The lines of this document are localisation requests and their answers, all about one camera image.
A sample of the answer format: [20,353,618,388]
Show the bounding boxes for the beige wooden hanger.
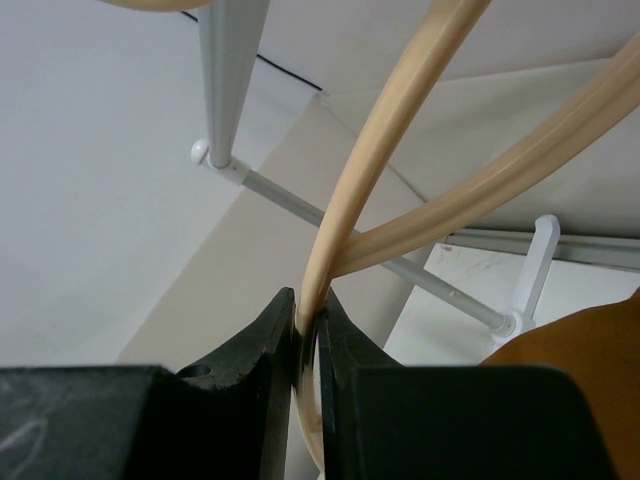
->
[127,1,639,470]

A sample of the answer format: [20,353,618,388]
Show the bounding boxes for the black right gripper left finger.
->
[1,288,295,479]

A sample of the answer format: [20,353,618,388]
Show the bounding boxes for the brown trousers with striped trim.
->
[481,292,639,479]

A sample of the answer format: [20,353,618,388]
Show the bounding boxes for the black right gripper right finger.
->
[317,295,616,479]

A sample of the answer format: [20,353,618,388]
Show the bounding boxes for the white metal clothes rack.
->
[189,0,561,351]

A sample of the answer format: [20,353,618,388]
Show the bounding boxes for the aluminium frame rail right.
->
[439,229,640,271]

